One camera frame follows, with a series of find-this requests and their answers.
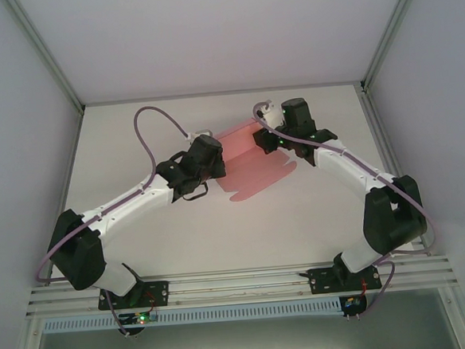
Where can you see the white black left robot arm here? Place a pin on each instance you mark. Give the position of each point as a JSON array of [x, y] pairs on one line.
[[131, 205]]

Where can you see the aluminium mounting rail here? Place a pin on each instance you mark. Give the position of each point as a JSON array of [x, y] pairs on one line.
[[240, 287]]

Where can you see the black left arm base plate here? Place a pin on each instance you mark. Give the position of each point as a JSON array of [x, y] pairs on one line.
[[159, 293]]

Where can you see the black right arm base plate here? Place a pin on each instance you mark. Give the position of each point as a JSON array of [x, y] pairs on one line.
[[324, 282]]

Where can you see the aluminium frame post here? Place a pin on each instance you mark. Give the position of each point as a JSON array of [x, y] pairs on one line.
[[44, 56], [394, 31]]

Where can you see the small blue circuit board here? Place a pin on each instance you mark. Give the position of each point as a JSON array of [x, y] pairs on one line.
[[352, 302]]

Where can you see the aluminium table side rail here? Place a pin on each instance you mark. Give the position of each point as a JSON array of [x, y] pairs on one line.
[[66, 170]]

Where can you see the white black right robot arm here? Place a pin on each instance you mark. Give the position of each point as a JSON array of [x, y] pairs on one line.
[[347, 166]]

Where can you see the pink paper box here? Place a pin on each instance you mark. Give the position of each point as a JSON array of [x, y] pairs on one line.
[[252, 169]]

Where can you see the circuit board with green light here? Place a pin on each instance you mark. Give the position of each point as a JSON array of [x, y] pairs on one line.
[[140, 318]]

